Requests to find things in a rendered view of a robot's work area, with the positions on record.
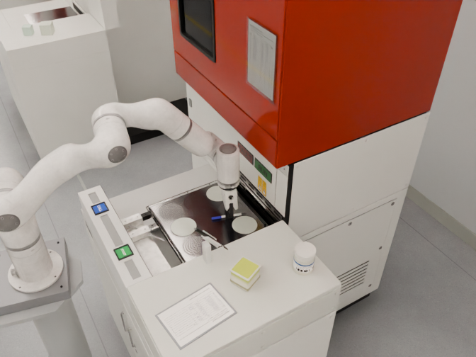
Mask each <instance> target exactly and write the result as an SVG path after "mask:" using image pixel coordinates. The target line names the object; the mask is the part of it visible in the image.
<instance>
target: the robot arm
mask: <svg viewBox="0 0 476 357"><path fill-rule="evenodd" d="M91 126H92V129H93V134H94V138H93V140H92V141H90V142H89V143H87V144H73V143H69V144H64V145H62V146H61V147H58V148H57V149H55V150H54V151H52V152H50V153H49V154H48V155H46V156H45V157H43V158H42V159H41V160H40V161H39V162H38V163H37V164H36V165H35V166H34V167H33V168H32V169H31V170H30V171H29V172H28V174H27V175H26V176H25V178H24V177H23V176H22V175H21V173H19V172H18V171H17V170H15V169H13V168H10V167H1V168H0V237H1V240H2V242H3V244H4V246H5V248H6V251H7V253H8V255H9V257H10V259H11V261H12V265H11V267H10V269H9V270H8V281H9V283H10V284H11V286H12V287H13V288H14V289H15V290H17V291H20V292H22V293H35V292H38V291H41V290H44V289H46V288H48V287H50V286H51V285H52V284H53V283H55V282H56V281H57V279H58V278H59V277H60V276H61V274H62V271H63V267H64V264H63V260H62V257H61V256H60V255H59V254H58V253H57V252H56V251H53V250H51V249H47V247H46V245H45V242H44V239H43V236H42V234H41V232H40V228H39V227H38V224H37V220H36V218H35V213H36V212H37V211H38V210H39V208H40V207H41V206H42V204H43V203H44V202H45V201H46V200H47V199H48V197H49V196H50V195H51V194H52V193H53V192H54V191H55V190H56V189H57V188H58V187H59V186H61V185H62V184H63V183H65V182H66V181H68V180H70V179H71V178H73V177H74V176H76V175H77V174H80V173H81V172H83V171H86V170H89V169H100V168H102V169H107V168H112V167H114V166H117V165H119V164H121V163H122V162H124V161H125V160H126V159H127V157H128V156H129V154H130V150H131V144H130V138H129V135H128V131H127V129H126V128H128V127H134V128H140V129H145V130H160V131H161V132H163V133H164V134H165V135H167V136H168V137H170V138H171V139H172V140H173V141H175V142H177V143H178V144H180V145H181V146H182V147H184V148H185V149H187V150H188V151H189V152H191V153H192V154H194V155H196V156H199V157H204V156H206V155H208V156H209V157H210V158H211V159H212V160H213V161H214V163H215V166H216V169H217V184H218V186H219V187H220V188H221V192H222V199H223V203H224V206H225V218H226V219H230V218H233V217H234V211H233V210H234V209H235V210H237V209H238V202H237V186H238V185H239V148H238V146H236V145H235V144H232V143H224V142H223V141H222V140H221V139H220V138H219V137H218V136H216V135H215V134H214V133H212V132H210V131H205V130H204V129H202V127H200V126H199V125H198V124H196V123H195V122H194V121H193V120H191V119H190V118H189V117H188V116H187V115H185V114H184V113H182V112H181V111H180V110H179V109H178V108H177V107H175V106H174V105H172V104H171V103H169V102H168V101H167V100H165V99H162V98H150V99H147V100H144V101H140V102H137V103H107V104H104V105H102V106H100V107H99V108H97V109H96V110H95V111H94V112H93V115H92V117H91Z"/></svg>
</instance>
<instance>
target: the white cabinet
mask: <svg viewBox="0 0 476 357"><path fill-rule="evenodd" d="M81 213H82V212H81ZM82 215H83V213H82ZM83 219H84V223H85V225H86V230H87V232H88V236H89V240H90V243H91V247H92V250H93V255H94V257H95V260H96V265H97V267H98V272H99V275H100V277H101V282H102V284H103V289H104V292H105V294H106V299H107V302H108V306H109V309H110V313H111V314H112V316H113V319H114V321H115V323H116V325H117V327H118V330H119V332H120V334H121V336H122V338H123V341H124V342H125V345H126V347H127V349H128V352H129V354H130V356H131V357H154V356H153V354H152V352H151V350H150V348H149V346H148V344H147V342H146V340H145V338H144V336H143V334H142V332H141V330H140V328H139V326H138V324H137V321H136V319H135V317H134V315H133V314H132V313H131V311H130V308H129V307H128V304H127V303H126V301H125V298H124V297H123V294H122V293H121V291H120V288H119V287H118V284H117V282H116V280H115V278H114V276H113V274H112V272H111V270H110V268H109V266H108V264H107V262H106V260H105V258H104V256H103V254H102V252H101V250H100V248H99V246H98V244H97V242H96V240H95V238H94V236H93V234H92V232H91V230H90V227H89V225H88V223H87V221H86V219H85V217H84V215H83ZM335 315H336V310H334V311H332V312H330V313H329V314H326V315H325V316H323V317H321V318H319V319H317V320H315V321H314V322H312V323H310V324H308V325H307V326H305V327H303V328H301V329H299V330H297V331H295V332H294V333H292V334H290V335H288V336H287V337H285V338H283V339H281V340H280V341H277V342H276V343H274V344H272V345H270V346H268V347H267V348H265V349H263V350H261V351H259V352H258V353H255V354H254V355H253V356H250V357H327V351H328V348H329V341H330V338H331V334H332V328H333V325H334V319H335Z"/></svg>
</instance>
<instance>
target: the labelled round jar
mask: <svg viewBox="0 0 476 357"><path fill-rule="evenodd" d="M315 254H316V248H315V246H314V245H313V244H311V243H309V242H300V243H298V244H296V245H295V251H294V257H293V270H294V272H296V273H297V274H299V275H301V276H306V275H309V274H311V272H313V268H314V264H315Z"/></svg>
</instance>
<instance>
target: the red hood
mask: <svg viewBox="0 0 476 357"><path fill-rule="evenodd" d="M169 2H170V10H171V25H172V33H173V42H174V57H175V65H176V73H177V74H178V75H179V76H180V77H181V78H182V79H183V80H184V81H185V82H186V83H187V84H188V85H189V86H191V87H192V88H193V89H194V90H195V91H196V92H197V93H198V94H199V95H200V96H201V97H202V98H203V99H204V100H205V101H206V102H207V103H209V104H210V105H211V106H212V107H213V108H214V109H215V110H216V111H217V112H218V113H219V114H220V115H221V116H222V117H223V118H224V119H225V120H226V121H227V122H228V123H229V124H230V125H231V126H232V127H233V128H234V129H235V130H236V131H237V132H238V133H239V134H240V135H241V136H242V137H243V138H245V139H246V140H247V141H248V142H249V143H250V144H251V145H252V146H253V147H254V148H255V149H256V150H257V151H258V152H259V153H260V154H261V155H263V156H264V157H265V158H266V159H267V160H268V161H269V162H270V163H271V164H272V165H273V166H274V167H275V168H276V169H279V168H281V167H283V166H286V165H289V164H292V163H294V162H297V161H300V160H301V159H304V158H307V157H310V156H312V155H314V154H318V153H320V152H323V151H325V150H328V149H331V148H332V147H336V146H338V145H342V144H343V143H346V142H349V141H351V140H354V139H356V138H359V137H362V136H364V135H367V134H370V133H372V132H375V131H377V130H380V129H383V128H386V127H388V126H390V125H394V124H395V123H398V122H401V121H403V120H406V119H408V118H412V117H414V116H416V115H419V114H422V113H425V112H427V111H429V110H431V105H432V103H433V99H434V96H435V92H436V89H437V86H438V82H439V79H440V76H441V72H442V69H443V65H444V62H445V59H446V55H447V52H448V48H449V45H450V43H451V38H452V36H453V31H454V29H455V25H456V22H457V19H458V14H459V12H460V7H461V5H462V2H463V0H169Z"/></svg>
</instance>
